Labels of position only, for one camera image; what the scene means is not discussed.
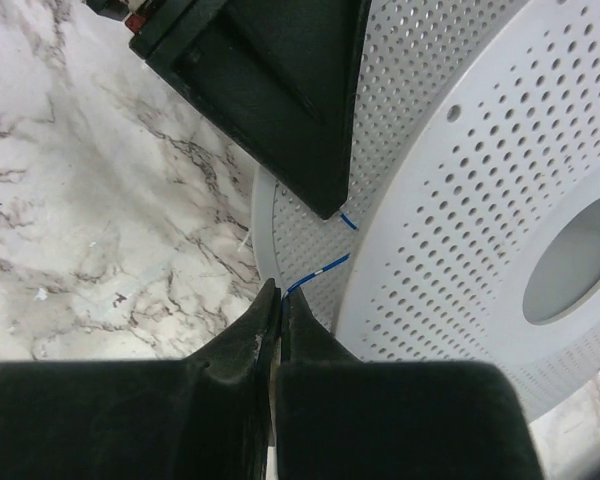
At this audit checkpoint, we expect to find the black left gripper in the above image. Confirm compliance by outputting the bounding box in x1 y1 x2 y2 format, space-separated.
87 0 370 218

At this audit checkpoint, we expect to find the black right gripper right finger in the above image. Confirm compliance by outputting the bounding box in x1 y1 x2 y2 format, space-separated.
275 291 540 479

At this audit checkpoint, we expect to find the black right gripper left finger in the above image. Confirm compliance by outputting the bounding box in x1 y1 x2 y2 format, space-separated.
0 281 281 479

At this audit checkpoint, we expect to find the thin blue cable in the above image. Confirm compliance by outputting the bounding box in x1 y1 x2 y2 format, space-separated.
279 209 360 331

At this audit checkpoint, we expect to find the white perforated cable spool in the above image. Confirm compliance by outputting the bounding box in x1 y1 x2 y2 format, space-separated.
251 1 600 419

